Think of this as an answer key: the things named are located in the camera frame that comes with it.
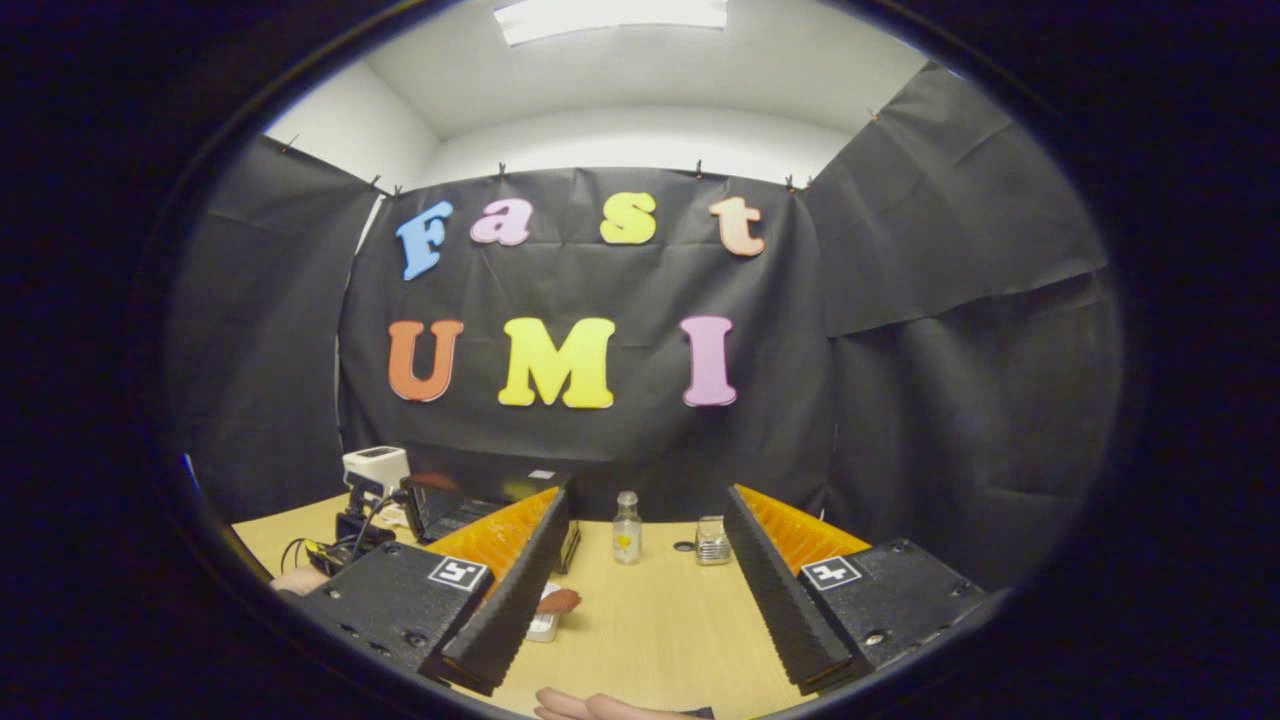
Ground black backdrop cloth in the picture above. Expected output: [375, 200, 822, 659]
[165, 62, 1126, 591]

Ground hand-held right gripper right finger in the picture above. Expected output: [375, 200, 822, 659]
[722, 484, 993, 697]

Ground white toaster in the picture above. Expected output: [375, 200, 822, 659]
[343, 446, 411, 501]

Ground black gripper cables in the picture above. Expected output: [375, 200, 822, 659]
[280, 495, 401, 573]

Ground black electric oven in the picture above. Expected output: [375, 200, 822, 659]
[400, 468, 583, 576]

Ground small clear glass bottle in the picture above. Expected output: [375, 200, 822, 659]
[613, 491, 643, 566]

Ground small white tray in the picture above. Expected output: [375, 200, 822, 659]
[526, 582, 563, 643]

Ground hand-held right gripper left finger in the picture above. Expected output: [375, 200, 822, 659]
[290, 487, 573, 698]

